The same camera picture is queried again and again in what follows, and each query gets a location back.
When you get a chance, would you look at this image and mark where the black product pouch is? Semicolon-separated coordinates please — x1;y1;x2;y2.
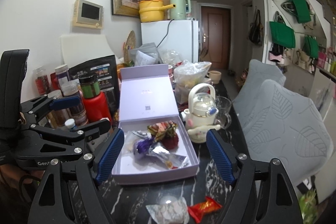
69;55;120;115

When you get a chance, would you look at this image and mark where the brown cereal snack bag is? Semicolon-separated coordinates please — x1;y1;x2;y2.
147;121;177;141

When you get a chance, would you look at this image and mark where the green electric kettle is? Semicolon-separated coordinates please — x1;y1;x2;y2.
170;0;191;20

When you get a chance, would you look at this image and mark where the brown entrance door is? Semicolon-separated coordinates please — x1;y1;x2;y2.
199;6;231;69

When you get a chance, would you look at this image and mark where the silver foil snack packet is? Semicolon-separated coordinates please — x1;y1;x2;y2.
130;131;189;169

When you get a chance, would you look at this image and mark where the brown spice jar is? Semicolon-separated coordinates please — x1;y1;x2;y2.
61;81;88;126

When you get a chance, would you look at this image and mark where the light blue leaf chair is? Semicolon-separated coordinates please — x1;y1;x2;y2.
243;80;334;186

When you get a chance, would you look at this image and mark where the wall intercom panel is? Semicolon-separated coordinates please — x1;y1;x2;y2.
72;0;104;29

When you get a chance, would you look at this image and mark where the white patterned pastry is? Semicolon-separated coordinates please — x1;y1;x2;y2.
146;197;190;224

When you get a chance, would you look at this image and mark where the purple tassel sachet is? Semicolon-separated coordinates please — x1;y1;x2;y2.
133;137;154;161

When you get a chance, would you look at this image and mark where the white refrigerator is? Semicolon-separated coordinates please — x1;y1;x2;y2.
141;20;199;63

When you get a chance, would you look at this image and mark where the red cylindrical bottle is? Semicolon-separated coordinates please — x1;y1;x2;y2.
83;92;113;124

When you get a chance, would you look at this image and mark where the blue effervescent tablet tube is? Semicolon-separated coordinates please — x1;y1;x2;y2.
64;118;77;131

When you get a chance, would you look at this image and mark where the beige ceramic cup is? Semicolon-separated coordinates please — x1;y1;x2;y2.
207;71;222;84

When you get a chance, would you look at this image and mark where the dark hanging handbag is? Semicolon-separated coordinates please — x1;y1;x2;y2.
248;10;264;46

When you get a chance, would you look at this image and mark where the clear plastic food bag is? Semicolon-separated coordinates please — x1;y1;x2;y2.
174;60;212;105

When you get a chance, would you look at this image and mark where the red foil snack packet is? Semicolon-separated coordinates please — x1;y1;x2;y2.
187;196;222;223

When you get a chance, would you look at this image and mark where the green lidded jar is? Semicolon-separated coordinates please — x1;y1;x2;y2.
79;73;101;99

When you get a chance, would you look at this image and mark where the green tote bag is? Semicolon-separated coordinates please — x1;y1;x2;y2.
269;11;295;49
302;36;319;59
281;0;311;24

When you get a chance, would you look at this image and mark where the yellow pot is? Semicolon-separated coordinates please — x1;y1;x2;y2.
139;0;176;23

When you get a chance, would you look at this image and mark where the clear glass mug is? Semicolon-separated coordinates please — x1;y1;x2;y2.
215;96;232;130

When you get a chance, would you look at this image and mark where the white cinnamoroll kettle bottle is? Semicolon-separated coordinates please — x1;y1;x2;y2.
183;83;221;143

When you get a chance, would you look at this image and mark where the red knitted object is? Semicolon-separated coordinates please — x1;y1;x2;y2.
161;134;179;151

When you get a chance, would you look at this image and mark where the lavender gift box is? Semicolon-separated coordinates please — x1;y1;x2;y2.
112;64;199;185

